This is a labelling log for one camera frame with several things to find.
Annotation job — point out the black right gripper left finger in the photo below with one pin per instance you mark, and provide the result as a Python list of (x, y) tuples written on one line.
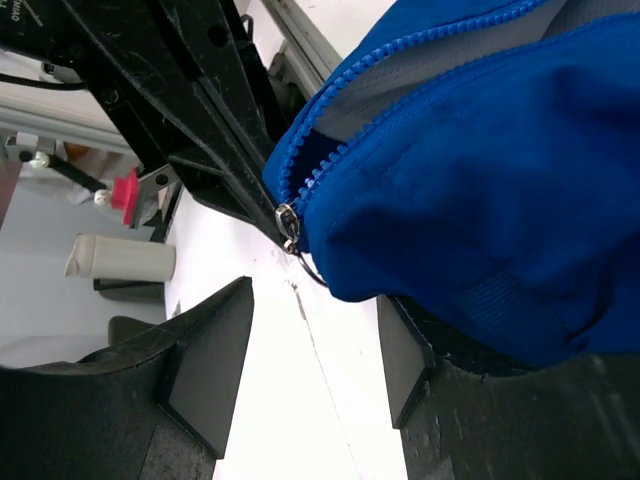
[(156, 406)]

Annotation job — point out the aluminium table frame rail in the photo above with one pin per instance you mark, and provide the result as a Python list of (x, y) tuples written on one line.
[(182, 81)]

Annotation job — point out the red clamp block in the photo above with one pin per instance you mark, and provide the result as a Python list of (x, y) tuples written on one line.
[(124, 196)]

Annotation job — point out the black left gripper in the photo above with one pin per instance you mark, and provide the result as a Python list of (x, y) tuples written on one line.
[(32, 103)]

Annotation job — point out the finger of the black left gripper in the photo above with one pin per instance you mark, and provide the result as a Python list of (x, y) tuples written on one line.
[(232, 73)]

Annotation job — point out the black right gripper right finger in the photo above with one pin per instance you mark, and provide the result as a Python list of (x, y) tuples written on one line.
[(467, 412)]

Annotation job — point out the grey paper roll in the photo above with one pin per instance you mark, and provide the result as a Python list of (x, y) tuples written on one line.
[(100, 257)]

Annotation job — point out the blue red white hooded jacket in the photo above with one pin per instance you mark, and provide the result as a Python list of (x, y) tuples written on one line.
[(482, 159)]

